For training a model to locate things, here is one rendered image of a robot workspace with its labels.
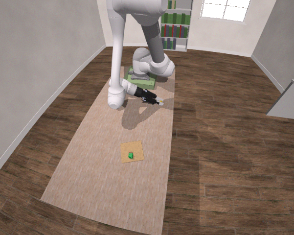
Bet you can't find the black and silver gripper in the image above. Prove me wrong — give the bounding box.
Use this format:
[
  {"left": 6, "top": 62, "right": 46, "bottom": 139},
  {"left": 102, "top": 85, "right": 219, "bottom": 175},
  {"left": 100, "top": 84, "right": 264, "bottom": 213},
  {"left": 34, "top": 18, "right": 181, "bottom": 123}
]
[{"left": 134, "top": 87, "right": 163, "bottom": 106}]

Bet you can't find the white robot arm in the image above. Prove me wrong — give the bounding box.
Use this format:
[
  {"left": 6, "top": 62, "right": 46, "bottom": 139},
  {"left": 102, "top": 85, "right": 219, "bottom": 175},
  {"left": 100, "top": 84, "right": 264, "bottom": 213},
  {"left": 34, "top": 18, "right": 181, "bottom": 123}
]
[{"left": 106, "top": 0, "right": 175, "bottom": 109}]

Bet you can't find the tan mat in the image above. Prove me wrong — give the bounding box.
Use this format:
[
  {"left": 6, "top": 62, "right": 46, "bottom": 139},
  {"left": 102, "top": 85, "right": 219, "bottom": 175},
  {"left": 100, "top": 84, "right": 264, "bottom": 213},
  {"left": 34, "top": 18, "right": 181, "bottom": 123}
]
[{"left": 120, "top": 141, "right": 144, "bottom": 163}]

